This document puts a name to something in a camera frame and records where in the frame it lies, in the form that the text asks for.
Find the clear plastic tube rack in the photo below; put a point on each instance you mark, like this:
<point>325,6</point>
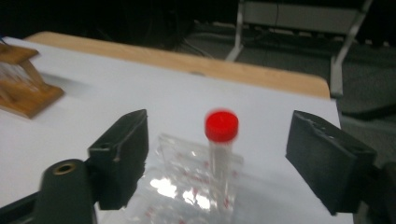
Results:
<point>174,174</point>

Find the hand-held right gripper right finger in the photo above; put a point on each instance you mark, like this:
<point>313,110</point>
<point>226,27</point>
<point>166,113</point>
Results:
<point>327,161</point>

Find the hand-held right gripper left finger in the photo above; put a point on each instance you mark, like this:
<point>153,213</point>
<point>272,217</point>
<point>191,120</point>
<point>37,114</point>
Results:
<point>123,158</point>

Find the white table mat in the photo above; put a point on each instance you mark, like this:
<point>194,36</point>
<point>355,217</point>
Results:
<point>171,93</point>

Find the grey metal stand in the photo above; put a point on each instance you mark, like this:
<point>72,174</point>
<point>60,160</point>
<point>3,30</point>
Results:
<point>337,77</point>

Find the wooden test tube rack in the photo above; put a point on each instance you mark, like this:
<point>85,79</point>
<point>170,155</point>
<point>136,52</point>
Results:
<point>34,99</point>

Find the red cap test tube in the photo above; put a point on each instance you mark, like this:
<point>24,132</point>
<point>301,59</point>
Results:
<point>221,126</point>

